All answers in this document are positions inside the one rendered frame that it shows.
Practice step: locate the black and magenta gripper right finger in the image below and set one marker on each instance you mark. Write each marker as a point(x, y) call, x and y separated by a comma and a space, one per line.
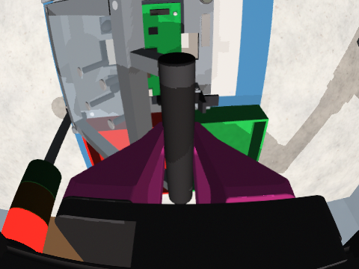
point(231, 176)

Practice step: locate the red bin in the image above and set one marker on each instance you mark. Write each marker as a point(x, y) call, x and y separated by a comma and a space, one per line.
point(95, 157)

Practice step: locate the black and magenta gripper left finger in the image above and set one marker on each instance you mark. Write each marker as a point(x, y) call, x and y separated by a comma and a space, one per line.
point(129, 174)

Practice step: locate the green open-top bin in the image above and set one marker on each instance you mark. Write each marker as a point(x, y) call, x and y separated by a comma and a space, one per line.
point(234, 126)

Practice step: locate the green circuit board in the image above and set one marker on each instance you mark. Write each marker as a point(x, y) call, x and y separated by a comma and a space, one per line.
point(162, 33)

